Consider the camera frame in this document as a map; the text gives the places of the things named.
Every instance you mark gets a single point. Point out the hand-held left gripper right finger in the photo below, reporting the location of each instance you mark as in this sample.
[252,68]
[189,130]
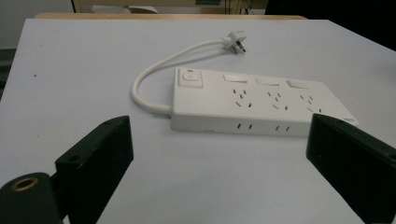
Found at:
[355,161]

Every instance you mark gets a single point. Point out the white power plug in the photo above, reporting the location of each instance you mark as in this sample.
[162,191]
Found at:
[235,39]

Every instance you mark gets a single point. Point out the white object behind table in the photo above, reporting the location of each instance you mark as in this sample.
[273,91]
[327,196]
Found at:
[137,9]

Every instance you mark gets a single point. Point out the white power strip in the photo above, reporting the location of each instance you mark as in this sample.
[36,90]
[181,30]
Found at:
[218,107]

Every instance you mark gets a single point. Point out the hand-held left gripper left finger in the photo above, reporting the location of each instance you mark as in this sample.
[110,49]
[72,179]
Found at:
[96,161]

